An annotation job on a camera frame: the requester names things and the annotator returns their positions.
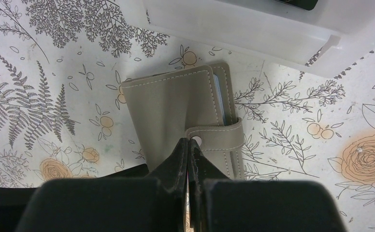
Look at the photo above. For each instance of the black card sleeve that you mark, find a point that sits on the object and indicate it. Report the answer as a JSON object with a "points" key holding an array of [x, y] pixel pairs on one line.
{"points": [[302, 4]]}

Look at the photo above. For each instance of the white plastic card box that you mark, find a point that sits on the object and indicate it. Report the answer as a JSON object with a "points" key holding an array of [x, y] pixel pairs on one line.
{"points": [[322, 41]]}

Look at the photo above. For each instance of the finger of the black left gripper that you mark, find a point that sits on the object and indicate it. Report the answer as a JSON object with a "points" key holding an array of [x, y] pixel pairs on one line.
{"points": [[8, 205]]}

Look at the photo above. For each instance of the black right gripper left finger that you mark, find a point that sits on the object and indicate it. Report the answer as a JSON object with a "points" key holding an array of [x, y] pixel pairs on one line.
{"points": [[153, 203]]}

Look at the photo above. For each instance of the floral table mat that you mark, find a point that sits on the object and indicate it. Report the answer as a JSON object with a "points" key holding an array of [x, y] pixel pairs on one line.
{"points": [[63, 113]]}

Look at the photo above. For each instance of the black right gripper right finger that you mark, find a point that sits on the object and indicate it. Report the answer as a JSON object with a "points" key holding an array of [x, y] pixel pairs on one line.
{"points": [[220, 204]]}

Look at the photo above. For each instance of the grey blue card holder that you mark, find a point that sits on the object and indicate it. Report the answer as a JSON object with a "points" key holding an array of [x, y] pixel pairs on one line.
{"points": [[195, 103]]}

